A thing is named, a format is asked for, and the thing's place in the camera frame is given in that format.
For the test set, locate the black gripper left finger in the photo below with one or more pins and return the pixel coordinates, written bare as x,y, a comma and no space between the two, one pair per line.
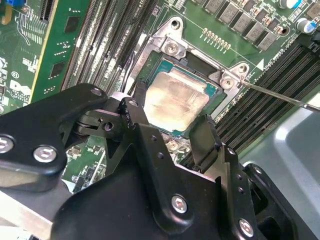
30,125

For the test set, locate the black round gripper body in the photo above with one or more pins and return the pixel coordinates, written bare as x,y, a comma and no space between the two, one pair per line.
112,212

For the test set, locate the silver CPU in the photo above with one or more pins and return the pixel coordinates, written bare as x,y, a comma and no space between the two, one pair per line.
175,100

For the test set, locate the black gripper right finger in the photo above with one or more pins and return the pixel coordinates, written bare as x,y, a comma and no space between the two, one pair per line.
205,140

